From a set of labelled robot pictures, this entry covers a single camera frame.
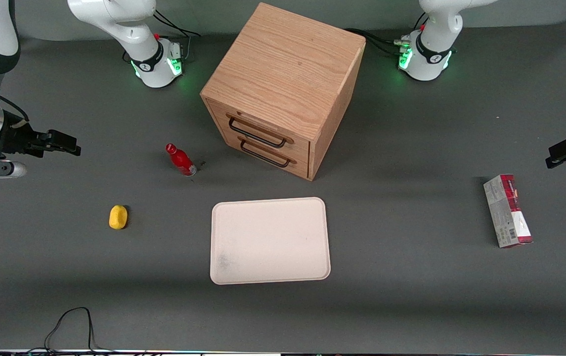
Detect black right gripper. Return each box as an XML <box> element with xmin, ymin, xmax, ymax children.
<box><xmin>0</xmin><ymin>112</ymin><xmax>82</xmax><ymax>159</ymax></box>

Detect red coke bottle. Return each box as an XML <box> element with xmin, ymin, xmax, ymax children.
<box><xmin>165</xmin><ymin>143</ymin><xmax>198</xmax><ymax>178</ymax></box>

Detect cream plastic tray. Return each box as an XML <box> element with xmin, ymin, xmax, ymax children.
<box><xmin>210</xmin><ymin>197</ymin><xmax>332</xmax><ymax>286</ymax></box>

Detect grey and red carton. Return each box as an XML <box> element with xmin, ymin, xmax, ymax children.
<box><xmin>483</xmin><ymin>174</ymin><xmax>534</xmax><ymax>249</ymax></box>

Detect yellow toy lemon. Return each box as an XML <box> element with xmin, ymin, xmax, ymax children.
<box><xmin>109</xmin><ymin>205</ymin><xmax>129</xmax><ymax>230</ymax></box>

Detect oak wooden drawer cabinet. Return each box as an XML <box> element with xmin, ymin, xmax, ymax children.
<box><xmin>200</xmin><ymin>2</ymin><xmax>367</xmax><ymax>182</ymax></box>

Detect wooden drawer front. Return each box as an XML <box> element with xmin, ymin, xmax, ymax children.
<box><xmin>221</xmin><ymin>130</ymin><xmax>311</xmax><ymax>180</ymax></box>
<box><xmin>208</xmin><ymin>101</ymin><xmax>311</xmax><ymax>162</ymax></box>

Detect black right base cables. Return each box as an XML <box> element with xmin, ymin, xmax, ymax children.
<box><xmin>151</xmin><ymin>10</ymin><xmax>202</xmax><ymax>64</ymax></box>

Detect black base cables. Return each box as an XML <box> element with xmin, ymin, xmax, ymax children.
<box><xmin>345</xmin><ymin>12</ymin><xmax>430</xmax><ymax>58</ymax></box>
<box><xmin>151</xmin><ymin>10</ymin><xmax>202</xmax><ymax>64</ymax></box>

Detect thin black table cable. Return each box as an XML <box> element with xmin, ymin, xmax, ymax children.
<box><xmin>28</xmin><ymin>307</ymin><xmax>115</xmax><ymax>355</ymax></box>

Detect black metal drawer handle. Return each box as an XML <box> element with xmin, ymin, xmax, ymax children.
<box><xmin>226</xmin><ymin>115</ymin><xmax>289</xmax><ymax>149</ymax></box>
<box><xmin>239</xmin><ymin>139</ymin><xmax>294</xmax><ymax>168</ymax></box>

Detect black left base cables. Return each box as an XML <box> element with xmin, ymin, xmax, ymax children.
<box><xmin>345</xmin><ymin>12</ymin><xmax>430</xmax><ymax>58</ymax></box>

